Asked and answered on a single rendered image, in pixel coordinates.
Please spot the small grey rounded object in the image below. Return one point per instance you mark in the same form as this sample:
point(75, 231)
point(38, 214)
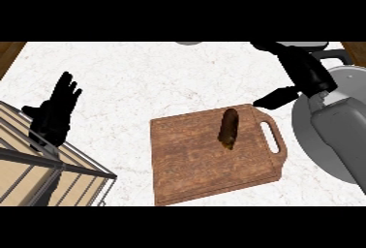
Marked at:
point(190, 42)

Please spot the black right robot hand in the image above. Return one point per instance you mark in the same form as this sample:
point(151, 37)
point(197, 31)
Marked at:
point(305, 72)

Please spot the brown wooden cutting board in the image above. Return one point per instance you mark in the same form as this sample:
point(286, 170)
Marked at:
point(200, 161)

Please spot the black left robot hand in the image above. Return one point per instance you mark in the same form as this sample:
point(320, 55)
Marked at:
point(56, 113)

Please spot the brown sweet potato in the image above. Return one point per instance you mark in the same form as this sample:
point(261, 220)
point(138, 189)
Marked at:
point(230, 129)

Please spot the grey flat object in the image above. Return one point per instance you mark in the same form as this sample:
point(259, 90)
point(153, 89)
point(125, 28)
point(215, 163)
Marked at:
point(305, 44)

